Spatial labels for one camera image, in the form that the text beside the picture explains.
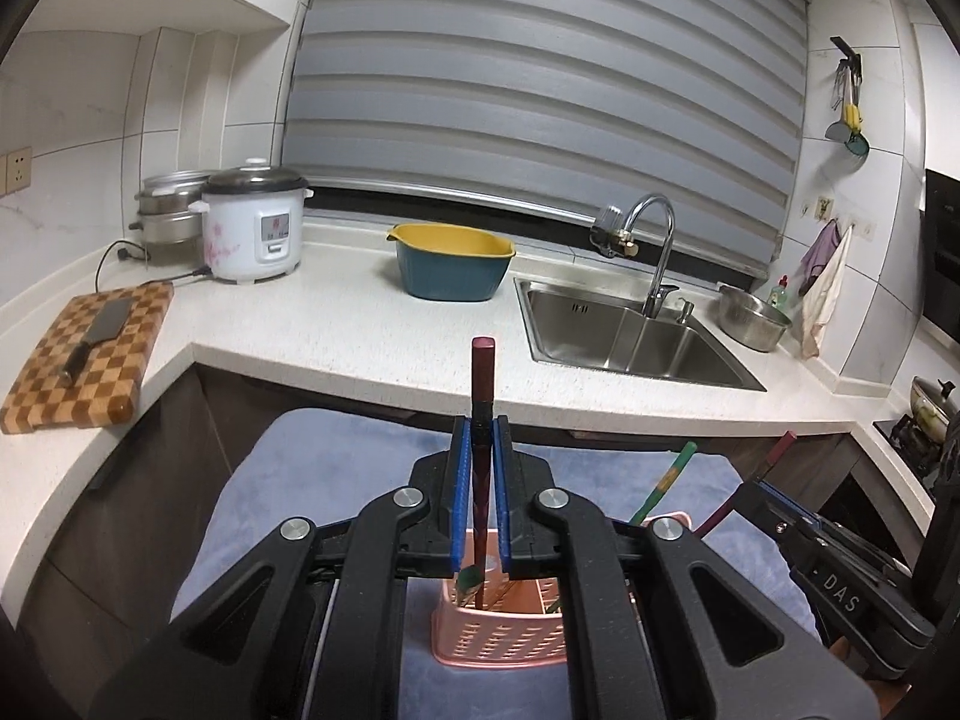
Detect blue yellow colander bowl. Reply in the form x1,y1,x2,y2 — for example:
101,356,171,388
387,223,516,302

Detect green dish soap bottle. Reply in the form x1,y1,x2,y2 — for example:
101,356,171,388
768,275,789,312

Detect dark red chopstick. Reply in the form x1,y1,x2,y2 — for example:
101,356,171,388
470,337,496,610
695,431,797,538

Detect white rice cooker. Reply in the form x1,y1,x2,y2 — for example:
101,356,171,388
189,158,313,284

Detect pink perforated utensil holder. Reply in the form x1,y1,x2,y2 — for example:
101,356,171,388
430,528,566,670

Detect checkered wooden cutting board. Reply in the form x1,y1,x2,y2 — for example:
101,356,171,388
2,281,174,436

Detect white hanging towel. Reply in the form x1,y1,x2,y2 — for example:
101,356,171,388
800,223,853,359

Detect purple hanging cloth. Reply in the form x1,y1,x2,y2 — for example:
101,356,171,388
797,220,841,296

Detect gas stove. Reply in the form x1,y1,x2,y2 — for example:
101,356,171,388
874,415,942,497

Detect stainless steamer pot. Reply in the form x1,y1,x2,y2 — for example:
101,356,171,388
128,169,213,245

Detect hanging kitchen utensils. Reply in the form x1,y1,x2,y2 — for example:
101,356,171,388
825,36,871,161

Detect black range hood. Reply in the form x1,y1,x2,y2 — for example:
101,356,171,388
921,171,960,341

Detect kitchen cleaver knife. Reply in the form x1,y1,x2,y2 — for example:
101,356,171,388
60,298,133,387

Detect wok with lid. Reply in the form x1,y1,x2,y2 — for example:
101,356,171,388
910,377,958,444

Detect grey window blind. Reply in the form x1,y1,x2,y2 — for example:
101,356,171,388
281,0,809,278

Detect green chopstick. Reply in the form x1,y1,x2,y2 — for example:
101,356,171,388
630,440,698,525

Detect blue-grey fleece mat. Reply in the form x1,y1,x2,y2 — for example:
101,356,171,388
169,406,827,720

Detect wall power socket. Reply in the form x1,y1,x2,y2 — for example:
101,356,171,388
0,146,32,195

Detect chrome kitchen faucet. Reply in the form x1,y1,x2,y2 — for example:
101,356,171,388
589,191,697,325

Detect stainless steel sink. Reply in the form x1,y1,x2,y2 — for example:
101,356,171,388
514,280,763,392

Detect stainless steel mixing bowl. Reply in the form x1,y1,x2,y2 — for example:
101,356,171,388
718,284,793,353

